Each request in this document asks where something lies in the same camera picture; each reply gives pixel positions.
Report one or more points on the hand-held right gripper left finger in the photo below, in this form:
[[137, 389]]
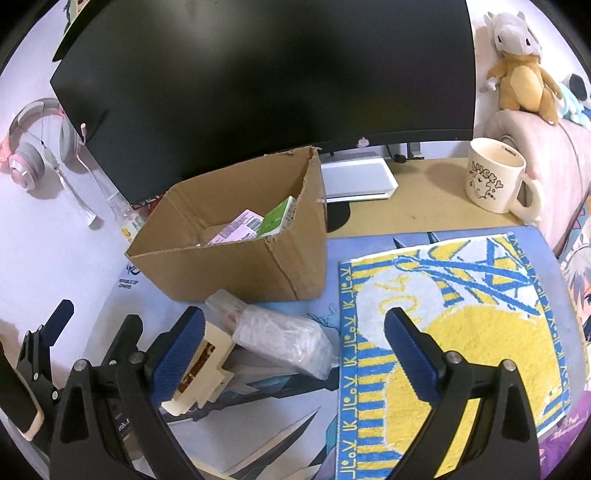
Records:
[[178, 355]]

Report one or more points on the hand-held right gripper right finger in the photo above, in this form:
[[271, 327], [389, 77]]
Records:
[[413, 357]]

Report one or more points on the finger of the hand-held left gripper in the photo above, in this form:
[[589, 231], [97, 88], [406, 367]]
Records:
[[62, 321], [124, 337]]

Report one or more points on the cream hair claw clip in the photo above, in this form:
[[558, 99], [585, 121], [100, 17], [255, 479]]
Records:
[[207, 350]]

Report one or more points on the brown cardboard box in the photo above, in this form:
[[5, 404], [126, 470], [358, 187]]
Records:
[[221, 272]]

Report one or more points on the pink cartoon package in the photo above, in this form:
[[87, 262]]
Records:
[[240, 226]]

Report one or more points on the white and green paper box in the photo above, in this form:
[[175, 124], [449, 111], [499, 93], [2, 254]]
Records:
[[272, 221]]

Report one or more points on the black phone cream case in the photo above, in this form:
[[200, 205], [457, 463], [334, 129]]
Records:
[[16, 392]]

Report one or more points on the yellow and blue towel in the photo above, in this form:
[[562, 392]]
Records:
[[461, 350]]

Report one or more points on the small clear plastic box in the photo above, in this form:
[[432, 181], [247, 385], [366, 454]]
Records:
[[226, 304]]

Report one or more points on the clear cotton swab box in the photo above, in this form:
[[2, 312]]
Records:
[[286, 341]]

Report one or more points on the clear spray bottle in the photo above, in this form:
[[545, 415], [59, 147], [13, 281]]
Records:
[[131, 221]]

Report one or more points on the anime printed desk mat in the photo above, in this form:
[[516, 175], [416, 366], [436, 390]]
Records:
[[295, 415]]

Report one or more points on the red box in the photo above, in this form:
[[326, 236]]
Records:
[[147, 202]]

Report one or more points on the dark round pad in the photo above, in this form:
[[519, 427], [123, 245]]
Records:
[[339, 217]]

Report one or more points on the pink cat-ear headphones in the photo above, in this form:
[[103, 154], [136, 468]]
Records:
[[23, 166]]

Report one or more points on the anime printed blanket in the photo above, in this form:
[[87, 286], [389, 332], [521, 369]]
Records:
[[581, 277]]

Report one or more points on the white flat console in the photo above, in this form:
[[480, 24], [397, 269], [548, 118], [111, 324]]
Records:
[[358, 177]]

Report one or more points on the cream cartoon mug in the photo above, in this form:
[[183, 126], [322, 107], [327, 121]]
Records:
[[489, 184]]

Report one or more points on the grey monitor stand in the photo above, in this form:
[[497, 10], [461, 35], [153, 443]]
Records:
[[413, 152]]

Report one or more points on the pink padded sofa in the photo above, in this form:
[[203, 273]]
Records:
[[554, 157]]

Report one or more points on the orange plush toy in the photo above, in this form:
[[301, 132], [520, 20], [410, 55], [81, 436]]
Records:
[[521, 87]]

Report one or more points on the blue plush toy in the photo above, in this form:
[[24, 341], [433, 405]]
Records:
[[575, 108]]

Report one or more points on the black computer monitor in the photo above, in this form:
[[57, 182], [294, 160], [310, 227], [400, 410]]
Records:
[[277, 69]]

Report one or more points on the black and white plush toy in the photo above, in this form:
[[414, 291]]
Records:
[[577, 83]]

